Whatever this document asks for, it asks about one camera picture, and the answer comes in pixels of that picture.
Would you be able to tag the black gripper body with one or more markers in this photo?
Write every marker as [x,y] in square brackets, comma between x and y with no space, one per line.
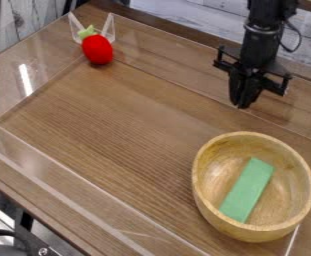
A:
[254,58]

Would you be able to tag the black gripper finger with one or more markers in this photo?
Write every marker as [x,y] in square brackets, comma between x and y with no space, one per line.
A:
[251,89]
[237,87]

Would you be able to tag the red plush strawberry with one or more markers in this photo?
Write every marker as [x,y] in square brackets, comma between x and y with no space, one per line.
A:
[95,46]

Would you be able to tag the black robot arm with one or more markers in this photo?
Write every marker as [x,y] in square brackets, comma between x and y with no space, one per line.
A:
[271,12]

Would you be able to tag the wooden bowl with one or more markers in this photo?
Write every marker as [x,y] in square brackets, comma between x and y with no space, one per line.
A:
[283,203]

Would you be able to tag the green rectangular block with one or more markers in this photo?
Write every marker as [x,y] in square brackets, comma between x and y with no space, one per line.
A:
[246,191]

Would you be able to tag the clear acrylic wall panel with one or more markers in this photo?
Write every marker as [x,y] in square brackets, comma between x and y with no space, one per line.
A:
[96,221]

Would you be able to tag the black table leg frame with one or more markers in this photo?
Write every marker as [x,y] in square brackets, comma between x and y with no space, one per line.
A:
[41,241]

